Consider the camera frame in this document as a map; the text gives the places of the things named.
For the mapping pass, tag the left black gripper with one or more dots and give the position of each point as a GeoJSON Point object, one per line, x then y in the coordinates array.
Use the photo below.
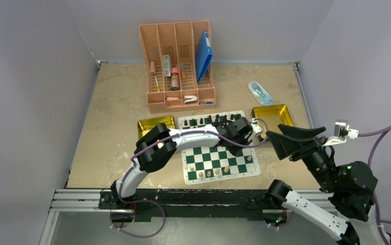
{"type": "Point", "coordinates": [235, 151]}

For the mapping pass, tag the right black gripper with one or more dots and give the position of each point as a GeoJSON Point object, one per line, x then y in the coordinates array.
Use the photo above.
{"type": "Point", "coordinates": [295, 142]}

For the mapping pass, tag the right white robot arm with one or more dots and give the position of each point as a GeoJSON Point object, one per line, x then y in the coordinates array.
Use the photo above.
{"type": "Point", "coordinates": [351, 187]}

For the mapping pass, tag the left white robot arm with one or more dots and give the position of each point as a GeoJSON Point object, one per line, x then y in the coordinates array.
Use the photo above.
{"type": "Point", "coordinates": [155, 149]}

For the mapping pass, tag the green white chess board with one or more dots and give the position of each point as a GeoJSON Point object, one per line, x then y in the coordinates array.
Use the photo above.
{"type": "Point", "coordinates": [208, 159]}

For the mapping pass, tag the right gold tin tray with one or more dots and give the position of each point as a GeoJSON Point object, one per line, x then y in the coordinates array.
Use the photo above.
{"type": "Point", "coordinates": [273, 115]}

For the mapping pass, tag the gold tin tray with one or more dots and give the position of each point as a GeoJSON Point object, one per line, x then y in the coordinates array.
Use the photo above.
{"type": "Point", "coordinates": [273, 115]}
{"type": "Point", "coordinates": [145, 125]}

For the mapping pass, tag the blue white packaged item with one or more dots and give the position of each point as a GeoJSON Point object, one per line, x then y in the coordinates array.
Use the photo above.
{"type": "Point", "coordinates": [260, 94]}

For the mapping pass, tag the white stapler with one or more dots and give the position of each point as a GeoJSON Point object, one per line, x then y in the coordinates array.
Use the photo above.
{"type": "Point", "coordinates": [190, 99]}

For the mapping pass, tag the brown bottle pink cap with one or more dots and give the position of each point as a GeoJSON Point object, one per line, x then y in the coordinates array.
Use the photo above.
{"type": "Point", "coordinates": [175, 81]}

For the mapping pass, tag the blue folder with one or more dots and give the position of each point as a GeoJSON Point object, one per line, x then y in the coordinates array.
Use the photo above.
{"type": "Point", "coordinates": [203, 56]}

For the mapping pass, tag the left gold tin tray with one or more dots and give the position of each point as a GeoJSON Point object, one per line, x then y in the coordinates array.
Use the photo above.
{"type": "Point", "coordinates": [145, 125]}

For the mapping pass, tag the white green box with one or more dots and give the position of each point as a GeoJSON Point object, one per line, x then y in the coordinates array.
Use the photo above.
{"type": "Point", "coordinates": [166, 66]}

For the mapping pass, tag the pink desk organizer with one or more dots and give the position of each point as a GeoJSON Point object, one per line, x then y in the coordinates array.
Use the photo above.
{"type": "Point", "coordinates": [177, 58]}

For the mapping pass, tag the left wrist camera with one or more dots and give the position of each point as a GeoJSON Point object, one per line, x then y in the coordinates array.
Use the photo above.
{"type": "Point", "coordinates": [256, 129]}

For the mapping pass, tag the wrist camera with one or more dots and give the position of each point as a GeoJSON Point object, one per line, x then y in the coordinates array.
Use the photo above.
{"type": "Point", "coordinates": [256, 129]}
{"type": "Point", "coordinates": [342, 132]}

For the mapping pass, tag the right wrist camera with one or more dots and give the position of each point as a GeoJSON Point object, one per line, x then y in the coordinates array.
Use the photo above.
{"type": "Point", "coordinates": [342, 132]}

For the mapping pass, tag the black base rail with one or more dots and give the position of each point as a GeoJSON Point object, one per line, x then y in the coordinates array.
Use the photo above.
{"type": "Point", "coordinates": [250, 204]}

